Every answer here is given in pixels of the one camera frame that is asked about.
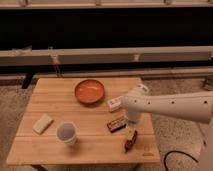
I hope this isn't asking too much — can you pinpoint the brown oblong object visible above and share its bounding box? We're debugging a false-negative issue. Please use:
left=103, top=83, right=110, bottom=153
left=124, top=131, right=138, bottom=151

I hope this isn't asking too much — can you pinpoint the orange bowl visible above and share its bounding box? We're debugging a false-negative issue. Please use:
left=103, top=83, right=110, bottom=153
left=75, top=79, right=105, bottom=104

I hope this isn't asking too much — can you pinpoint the black floor cable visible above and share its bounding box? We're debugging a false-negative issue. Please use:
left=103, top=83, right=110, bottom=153
left=163, top=150, right=200, bottom=171

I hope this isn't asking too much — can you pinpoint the white sponge block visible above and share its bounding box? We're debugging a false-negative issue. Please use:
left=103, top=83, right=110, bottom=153
left=32, top=114, right=53, bottom=134

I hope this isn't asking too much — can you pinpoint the white glue bottle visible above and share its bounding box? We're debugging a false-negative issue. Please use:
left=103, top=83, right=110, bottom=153
left=107, top=96, right=121, bottom=112

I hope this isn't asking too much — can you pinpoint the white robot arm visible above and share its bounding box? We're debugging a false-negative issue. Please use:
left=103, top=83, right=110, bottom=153
left=121, top=84, right=213, bottom=171

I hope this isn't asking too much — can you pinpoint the wooden table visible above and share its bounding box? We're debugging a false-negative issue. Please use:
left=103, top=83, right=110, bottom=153
left=7, top=78, right=160, bottom=165

